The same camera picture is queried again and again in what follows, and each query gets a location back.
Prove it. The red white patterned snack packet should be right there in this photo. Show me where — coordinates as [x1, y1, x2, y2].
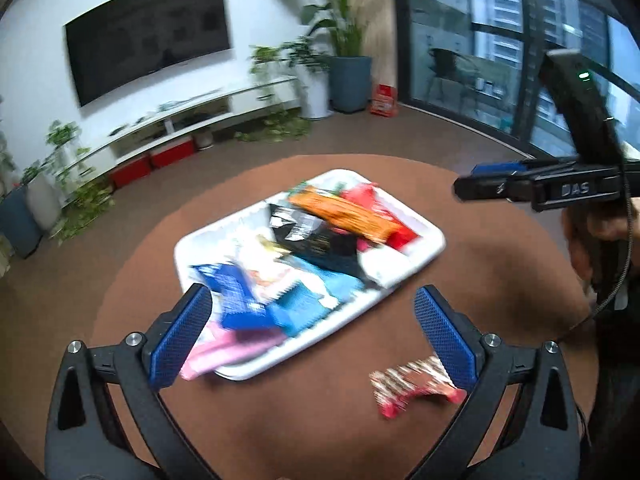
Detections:
[369, 356, 466, 419]

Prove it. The orange snack bar wrapper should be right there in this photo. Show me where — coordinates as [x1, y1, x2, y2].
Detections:
[288, 184, 397, 244]

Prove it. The person's right hand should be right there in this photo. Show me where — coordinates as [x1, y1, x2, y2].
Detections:
[561, 197, 639, 292]

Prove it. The red snack bag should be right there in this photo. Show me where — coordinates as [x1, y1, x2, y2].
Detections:
[341, 183, 418, 252]

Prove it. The black outdoor chair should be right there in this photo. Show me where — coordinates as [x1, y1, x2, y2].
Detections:
[425, 48, 480, 113]

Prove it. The red gift bag on floor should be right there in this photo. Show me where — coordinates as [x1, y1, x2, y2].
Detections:
[369, 84, 398, 117]

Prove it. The pink snack packet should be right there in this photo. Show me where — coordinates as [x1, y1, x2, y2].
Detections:
[180, 321, 288, 380]

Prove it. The dark blue snack packet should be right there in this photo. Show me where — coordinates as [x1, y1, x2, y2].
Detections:
[192, 262, 277, 330]

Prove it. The black snack packet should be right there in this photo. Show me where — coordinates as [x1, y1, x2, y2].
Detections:
[268, 204, 382, 289]

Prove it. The tall plant blue pot left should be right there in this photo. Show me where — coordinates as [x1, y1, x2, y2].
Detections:
[0, 94, 44, 260]

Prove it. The tall plant blue pot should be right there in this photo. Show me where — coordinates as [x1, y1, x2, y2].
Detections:
[0, 94, 44, 260]
[258, 0, 407, 114]

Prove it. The tall plant blue pot right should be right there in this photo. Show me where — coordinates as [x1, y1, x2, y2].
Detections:
[258, 0, 407, 114]

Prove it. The trailing plant white pot right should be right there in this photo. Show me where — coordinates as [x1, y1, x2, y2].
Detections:
[234, 36, 330, 142]

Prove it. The trailing plant white pot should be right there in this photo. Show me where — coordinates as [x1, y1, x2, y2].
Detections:
[234, 36, 330, 142]
[22, 120, 115, 244]

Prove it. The light blue snack packet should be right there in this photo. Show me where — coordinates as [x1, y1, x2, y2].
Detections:
[270, 256, 366, 338]

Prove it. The white rectangular tray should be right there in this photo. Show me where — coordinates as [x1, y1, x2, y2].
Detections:
[174, 188, 446, 382]

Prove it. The trailing plant white pot left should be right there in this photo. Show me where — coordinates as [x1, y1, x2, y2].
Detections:
[22, 120, 115, 244]

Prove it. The red storage box left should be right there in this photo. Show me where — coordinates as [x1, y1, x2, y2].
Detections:
[108, 155, 152, 188]

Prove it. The red storage box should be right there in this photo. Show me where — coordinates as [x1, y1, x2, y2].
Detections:
[108, 155, 152, 188]
[150, 136, 196, 169]

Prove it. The red storage box right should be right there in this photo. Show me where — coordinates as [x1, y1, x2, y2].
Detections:
[150, 136, 196, 169]

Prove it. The white low TV console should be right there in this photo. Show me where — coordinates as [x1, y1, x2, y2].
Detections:
[54, 76, 299, 177]

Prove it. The black cable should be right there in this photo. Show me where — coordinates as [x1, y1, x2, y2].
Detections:
[554, 109, 637, 344]

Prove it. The wall-mounted black television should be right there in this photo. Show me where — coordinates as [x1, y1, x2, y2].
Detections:
[65, 0, 231, 106]

